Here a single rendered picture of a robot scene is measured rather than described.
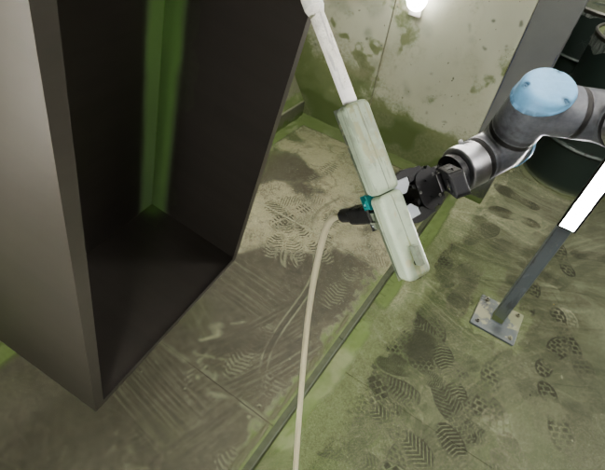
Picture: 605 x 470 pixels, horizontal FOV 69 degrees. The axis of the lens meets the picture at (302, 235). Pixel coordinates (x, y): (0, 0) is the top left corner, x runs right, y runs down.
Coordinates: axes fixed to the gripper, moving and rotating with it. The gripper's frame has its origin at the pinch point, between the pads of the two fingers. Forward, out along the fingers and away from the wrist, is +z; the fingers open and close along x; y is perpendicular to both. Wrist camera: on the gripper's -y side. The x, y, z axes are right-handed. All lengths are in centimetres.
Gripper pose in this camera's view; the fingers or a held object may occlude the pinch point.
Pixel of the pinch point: (377, 213)
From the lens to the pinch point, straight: 77.6
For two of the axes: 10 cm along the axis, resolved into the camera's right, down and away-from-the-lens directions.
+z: -8.6, 4.2, -3.1
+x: -3.8, -9.1, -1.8
